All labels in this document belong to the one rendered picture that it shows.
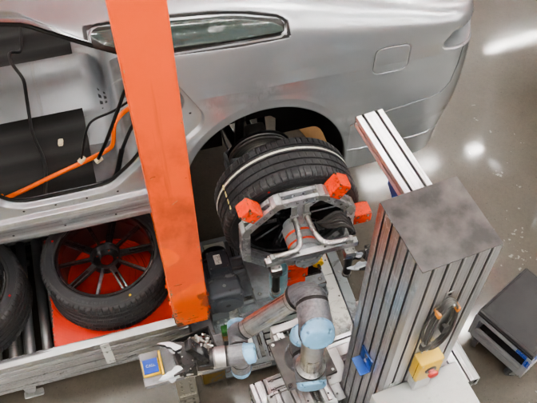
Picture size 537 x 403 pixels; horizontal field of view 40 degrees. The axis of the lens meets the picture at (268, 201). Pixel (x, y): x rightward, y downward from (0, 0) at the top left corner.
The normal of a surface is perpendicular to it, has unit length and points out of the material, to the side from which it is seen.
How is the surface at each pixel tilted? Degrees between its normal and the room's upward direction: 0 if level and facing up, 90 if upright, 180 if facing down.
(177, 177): 90
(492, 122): 0
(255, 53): 78
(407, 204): 0
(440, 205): 0
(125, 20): 90
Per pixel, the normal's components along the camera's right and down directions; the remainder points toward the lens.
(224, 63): 0.27, 0.66
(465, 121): 0.00, -0.58
